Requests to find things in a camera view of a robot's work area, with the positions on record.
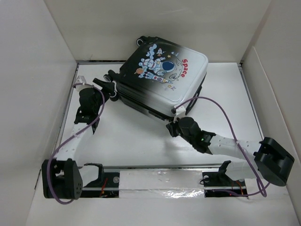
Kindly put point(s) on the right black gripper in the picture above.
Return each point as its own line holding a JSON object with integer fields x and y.
{"x": 171, "y": 126}

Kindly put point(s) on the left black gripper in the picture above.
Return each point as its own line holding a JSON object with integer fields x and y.
{"x": 107, "y": 87}

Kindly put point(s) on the black suitcase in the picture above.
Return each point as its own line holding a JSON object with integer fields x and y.
{"x": 158, "y": 76}

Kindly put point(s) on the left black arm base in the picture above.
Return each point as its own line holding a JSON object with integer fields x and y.
{"x": 107, "y": 188}

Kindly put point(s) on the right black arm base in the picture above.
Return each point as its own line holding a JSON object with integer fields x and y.
{"x": 216, "y": 185}

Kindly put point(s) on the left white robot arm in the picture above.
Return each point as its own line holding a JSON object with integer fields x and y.
{"x": 62, "y": 177}

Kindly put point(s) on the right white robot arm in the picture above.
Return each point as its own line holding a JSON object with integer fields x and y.
{"x": 265, "y": 159}

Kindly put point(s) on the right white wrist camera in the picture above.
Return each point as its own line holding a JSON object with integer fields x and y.
{"x": 179, "y": 112}

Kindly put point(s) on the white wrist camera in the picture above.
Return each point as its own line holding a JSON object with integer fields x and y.
{"x": 179, "y": 112}
{"x": 80, "y": 83}

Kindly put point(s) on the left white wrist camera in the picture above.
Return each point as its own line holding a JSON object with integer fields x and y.
{"x": 80, "y": 83}

